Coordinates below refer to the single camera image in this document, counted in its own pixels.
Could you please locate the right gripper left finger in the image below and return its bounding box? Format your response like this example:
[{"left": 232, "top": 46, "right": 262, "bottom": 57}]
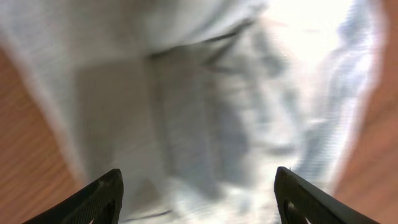
[{"left": 24, "top": 169, "right": 124, "bottom": 224}]

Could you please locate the grey t-shirt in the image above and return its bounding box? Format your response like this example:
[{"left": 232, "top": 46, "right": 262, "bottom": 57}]
[{"left": 1, "top": 0, "right": 384, "bottom": 223}]

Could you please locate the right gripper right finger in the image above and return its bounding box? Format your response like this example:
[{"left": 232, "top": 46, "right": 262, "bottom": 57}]
[{"left": 274, "top": 167, "right": 378, "bottom": 224}]

